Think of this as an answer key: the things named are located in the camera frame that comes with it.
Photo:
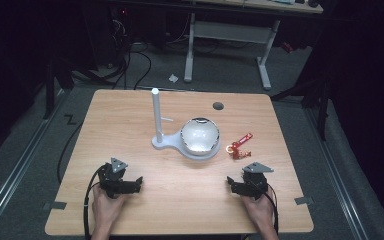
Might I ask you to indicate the person's right hand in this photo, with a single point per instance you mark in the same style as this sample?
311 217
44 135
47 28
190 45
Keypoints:
258 211

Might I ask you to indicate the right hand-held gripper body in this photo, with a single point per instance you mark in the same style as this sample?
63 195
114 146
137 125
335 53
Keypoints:
255 181

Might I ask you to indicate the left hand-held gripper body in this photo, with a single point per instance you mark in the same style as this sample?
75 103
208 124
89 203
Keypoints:
112 180

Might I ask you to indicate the person's left hand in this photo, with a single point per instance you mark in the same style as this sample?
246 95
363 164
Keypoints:
105 208

